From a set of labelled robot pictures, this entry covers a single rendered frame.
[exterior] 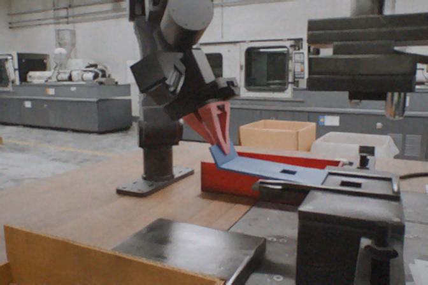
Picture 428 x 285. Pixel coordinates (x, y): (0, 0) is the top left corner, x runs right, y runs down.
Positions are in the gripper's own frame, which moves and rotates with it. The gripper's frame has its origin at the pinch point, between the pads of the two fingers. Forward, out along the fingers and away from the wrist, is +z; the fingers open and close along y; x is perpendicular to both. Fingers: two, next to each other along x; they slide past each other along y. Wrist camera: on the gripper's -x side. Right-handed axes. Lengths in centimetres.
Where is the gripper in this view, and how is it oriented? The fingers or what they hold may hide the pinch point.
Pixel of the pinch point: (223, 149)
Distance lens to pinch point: 52.1
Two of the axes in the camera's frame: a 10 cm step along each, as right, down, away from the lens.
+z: 3.9, 9.2, -0.2
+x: 4.2, -1.6, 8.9
